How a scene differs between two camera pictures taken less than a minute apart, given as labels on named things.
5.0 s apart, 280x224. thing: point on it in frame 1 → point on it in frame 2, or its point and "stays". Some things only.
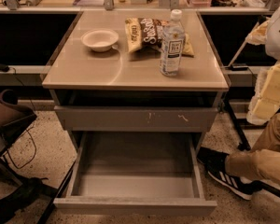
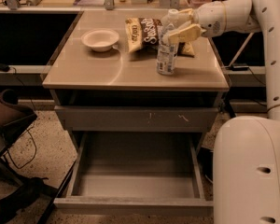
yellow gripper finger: [271, 93] → [187, 35]
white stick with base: [234, 67] stays
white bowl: [100, 39] stays
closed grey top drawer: [135, 119] stays
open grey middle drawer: [135, 174] stays
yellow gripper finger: [259, 35] → [189, 11]
